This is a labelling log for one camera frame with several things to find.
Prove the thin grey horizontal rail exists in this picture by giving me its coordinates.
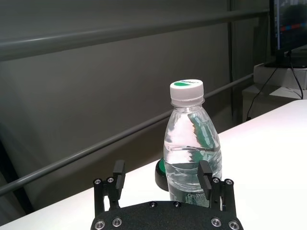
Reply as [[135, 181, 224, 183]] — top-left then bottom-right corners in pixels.
[[0, 73, 255, 197]]

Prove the clear water bottle green label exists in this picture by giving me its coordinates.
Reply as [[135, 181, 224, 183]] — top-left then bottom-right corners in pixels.
[[163, 79, 223, 208]]

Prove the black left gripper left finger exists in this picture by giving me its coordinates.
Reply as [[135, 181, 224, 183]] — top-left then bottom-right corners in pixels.
[[93, 160, 127, 214]]

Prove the white box under monitor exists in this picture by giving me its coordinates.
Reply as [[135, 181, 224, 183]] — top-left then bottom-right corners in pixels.
[[253, 62, 307, 91]]

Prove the black computer monitor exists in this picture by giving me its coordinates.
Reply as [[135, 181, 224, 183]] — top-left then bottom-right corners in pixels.
[[268, 0, 307, 68]]

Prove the thick grey horizontal rail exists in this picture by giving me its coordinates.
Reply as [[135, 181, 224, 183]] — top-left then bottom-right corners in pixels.
[[0, 9, 270, 62]]

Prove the grey vertical frame post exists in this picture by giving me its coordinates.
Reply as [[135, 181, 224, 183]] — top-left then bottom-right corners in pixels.
[[227, 0, 243, 126]]

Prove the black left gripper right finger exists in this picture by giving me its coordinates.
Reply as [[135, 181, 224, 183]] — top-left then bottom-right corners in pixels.
[[197, 160, 237, 214]]

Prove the black monitor cable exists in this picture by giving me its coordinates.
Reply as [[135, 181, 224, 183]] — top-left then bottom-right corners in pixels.
[[246, 50, 304, 121]]

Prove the green push button black base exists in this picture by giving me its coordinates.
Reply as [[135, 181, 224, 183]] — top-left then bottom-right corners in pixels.
[[154, 159, 170, 192]]

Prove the dark vertical frame post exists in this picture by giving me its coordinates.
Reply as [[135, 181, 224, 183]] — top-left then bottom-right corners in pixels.
[[0, 134, 34, 215]]

